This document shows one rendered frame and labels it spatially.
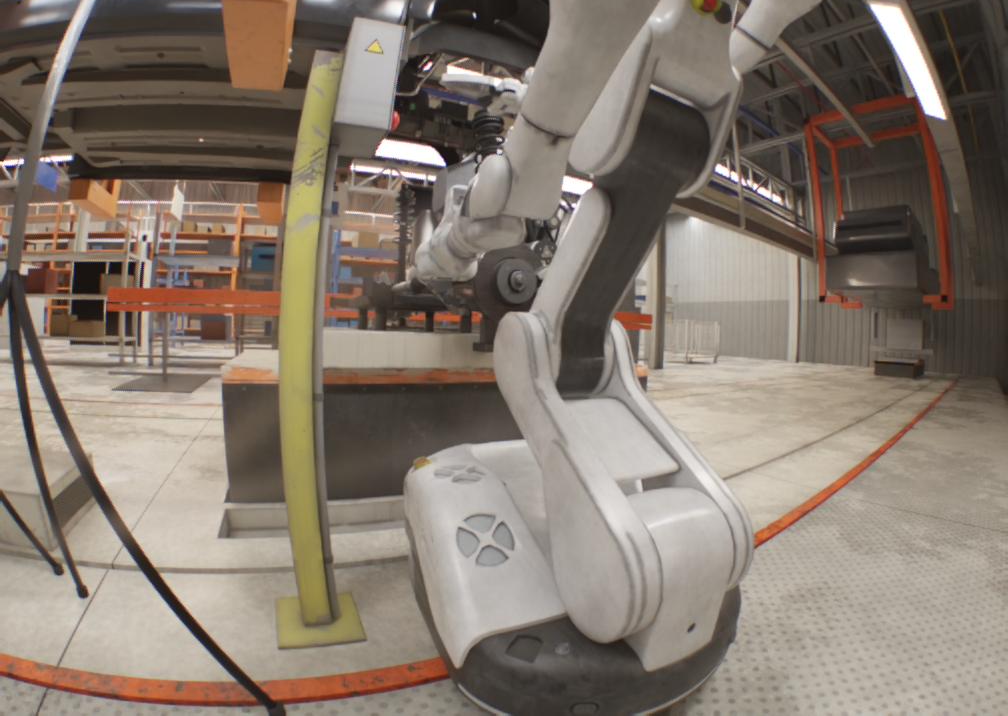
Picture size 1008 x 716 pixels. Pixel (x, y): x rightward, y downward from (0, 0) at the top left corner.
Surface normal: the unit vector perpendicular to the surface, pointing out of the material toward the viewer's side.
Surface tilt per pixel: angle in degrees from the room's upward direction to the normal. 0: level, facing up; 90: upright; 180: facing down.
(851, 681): 0
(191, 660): 0
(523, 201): 142
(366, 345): 90
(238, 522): 90
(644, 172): 134
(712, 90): 158
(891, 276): 90
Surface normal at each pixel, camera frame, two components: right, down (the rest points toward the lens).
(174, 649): 0.04, -1.00
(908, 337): -0.88, -0.02
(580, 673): -0.03, -0.76
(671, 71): 0.11, 0.94
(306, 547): 0.47, 0.04
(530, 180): 0.21, 0.81
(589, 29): -0.12, 0.72
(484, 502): 0.27, -0.76
